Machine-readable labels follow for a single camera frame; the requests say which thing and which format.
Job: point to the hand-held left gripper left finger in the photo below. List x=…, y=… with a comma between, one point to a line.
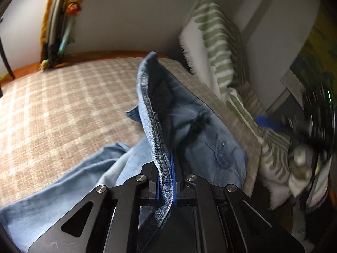
x=158, y=195

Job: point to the orange wooden bed frame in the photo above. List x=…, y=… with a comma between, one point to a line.
x=31, y=66

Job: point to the blue denim pants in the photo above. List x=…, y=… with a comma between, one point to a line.
x=184, y=116

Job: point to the green striped white blanket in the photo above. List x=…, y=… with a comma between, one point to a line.
x=221, y=39

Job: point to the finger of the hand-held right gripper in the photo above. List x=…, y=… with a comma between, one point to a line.
x=266, y=123

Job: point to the colourful folded frame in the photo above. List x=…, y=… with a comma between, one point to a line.
x=71, y=8

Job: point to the person's right hand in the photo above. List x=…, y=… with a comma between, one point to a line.
x=300, y=166

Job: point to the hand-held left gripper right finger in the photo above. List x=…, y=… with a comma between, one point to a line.
x=174, y=189

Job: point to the beige checked blanket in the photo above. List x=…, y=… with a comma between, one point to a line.
x=65, y=110

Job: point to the yellow green wall painting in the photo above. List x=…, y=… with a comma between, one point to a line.
x=313, y=58

